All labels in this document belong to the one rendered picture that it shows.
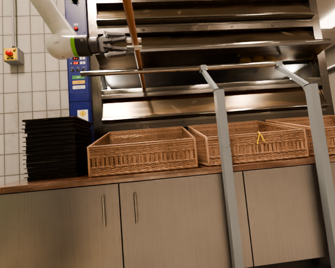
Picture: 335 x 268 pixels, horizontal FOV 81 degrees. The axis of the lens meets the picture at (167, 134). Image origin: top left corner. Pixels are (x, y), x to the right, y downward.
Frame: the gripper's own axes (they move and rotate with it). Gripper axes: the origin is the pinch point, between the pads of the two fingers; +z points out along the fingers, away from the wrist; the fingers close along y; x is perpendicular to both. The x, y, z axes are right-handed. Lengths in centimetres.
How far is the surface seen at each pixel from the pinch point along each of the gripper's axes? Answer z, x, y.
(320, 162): 85, 0, 63
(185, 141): 22, -9, 48
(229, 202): 38, 1, 77
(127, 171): -8, -10, 60
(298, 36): 134, -61, -36
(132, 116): -9, -57, 24
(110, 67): -24, -60, -17
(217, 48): 57, -45, -20
